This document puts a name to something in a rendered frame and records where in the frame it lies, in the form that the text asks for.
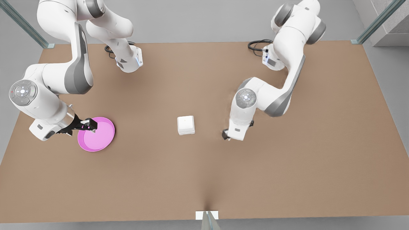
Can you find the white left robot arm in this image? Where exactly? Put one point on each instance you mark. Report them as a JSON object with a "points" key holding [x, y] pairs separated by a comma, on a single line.
{"points": [[287, 48]]}

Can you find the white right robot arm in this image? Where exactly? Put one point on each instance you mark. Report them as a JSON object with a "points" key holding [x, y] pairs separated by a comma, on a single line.
{"points": [[48, 76]]}

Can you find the pink round plate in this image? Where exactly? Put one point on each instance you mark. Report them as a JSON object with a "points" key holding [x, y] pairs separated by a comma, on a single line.
{"points": [[99, 140]]}

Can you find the grey concrete block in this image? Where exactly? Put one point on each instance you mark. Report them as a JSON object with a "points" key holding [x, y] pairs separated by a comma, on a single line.
{"points": [[393, 28]]}

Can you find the silver frame post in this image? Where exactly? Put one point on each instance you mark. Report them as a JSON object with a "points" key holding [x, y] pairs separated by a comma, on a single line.
{"points": [[25, 25], [207, 220], [377, 22]]}

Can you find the white square box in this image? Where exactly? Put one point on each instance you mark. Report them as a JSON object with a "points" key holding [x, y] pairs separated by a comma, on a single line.
{"points": [[186, 124]]}

